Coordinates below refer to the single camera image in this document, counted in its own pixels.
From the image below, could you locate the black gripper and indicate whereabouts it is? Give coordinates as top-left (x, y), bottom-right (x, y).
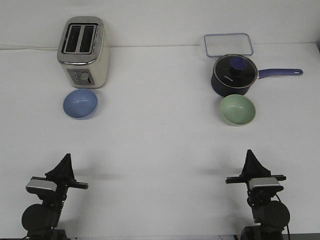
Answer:
top-left (32, 153), bottom-right (89, 200)
top-left (225, 149), bottom-right (286, 200)

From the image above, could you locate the green bowl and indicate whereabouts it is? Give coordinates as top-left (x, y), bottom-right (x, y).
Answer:
top-left (219, 94), bottom-right (257, 126)

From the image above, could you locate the blue bowl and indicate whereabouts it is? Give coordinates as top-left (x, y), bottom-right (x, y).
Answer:
top-left (62, 89), bottom-right (98, 120)

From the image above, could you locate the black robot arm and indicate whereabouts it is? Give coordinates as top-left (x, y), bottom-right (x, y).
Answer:
top-left (225, 149), bottom-right (291, 240)
top-left (21, 153), bottom-right (89, 240)

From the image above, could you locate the dark blue saucepan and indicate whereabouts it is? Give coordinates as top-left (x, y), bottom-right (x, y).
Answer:
top-left (211, 68), bottom-right (304, 97)

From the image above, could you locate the glass saucepan lid blue knob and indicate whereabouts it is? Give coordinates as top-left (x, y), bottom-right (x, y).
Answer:
top-left (213, 54), bottom-right (258, 89)

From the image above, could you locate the silver two-slot toaster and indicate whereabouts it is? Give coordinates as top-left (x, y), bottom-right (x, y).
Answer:
top-left (57, 16), bottom-right (110, 89)

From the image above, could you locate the clear container blue-rimmed lid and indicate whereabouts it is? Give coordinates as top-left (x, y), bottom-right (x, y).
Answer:
top-left (204, 33), bottom-right (254, 58)

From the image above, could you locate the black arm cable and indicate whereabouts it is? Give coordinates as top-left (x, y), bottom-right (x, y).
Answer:
top-left (273, 192), bottom-right (292, 240)

